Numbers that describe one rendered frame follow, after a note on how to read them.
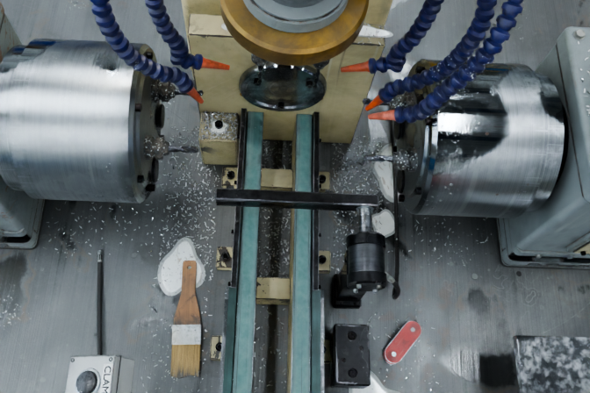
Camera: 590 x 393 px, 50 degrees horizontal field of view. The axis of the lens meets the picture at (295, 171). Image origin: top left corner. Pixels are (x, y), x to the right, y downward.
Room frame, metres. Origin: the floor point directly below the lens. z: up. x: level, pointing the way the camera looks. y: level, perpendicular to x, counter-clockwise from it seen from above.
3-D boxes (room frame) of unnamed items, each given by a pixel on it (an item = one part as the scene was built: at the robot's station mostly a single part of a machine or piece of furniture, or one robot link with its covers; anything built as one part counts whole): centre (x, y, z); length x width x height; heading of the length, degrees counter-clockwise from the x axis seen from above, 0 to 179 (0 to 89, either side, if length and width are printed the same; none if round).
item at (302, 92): (0.55, 0.04, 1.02); 0.15 x 0.02 x 0.15; 98
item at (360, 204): (0.35, -0.01, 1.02); 0.26 x 0.04 x 0.03; 98
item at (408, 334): (0.20, -0.24, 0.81); 0.09 x 0.03 x 0.02; 148
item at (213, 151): (0.51, 0.15, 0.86); 0.07 x 0.06 x 0.12; 98
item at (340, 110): (0.61, 0.05, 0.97); 0.30 x 0.11 x 0.34; 98
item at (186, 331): (0.18, 0.14, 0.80); 0.21 x 0.05 x 0.01; 11
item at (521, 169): (0.50, -0.30, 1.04); 0.41 x 0.25 x 0.25; 98
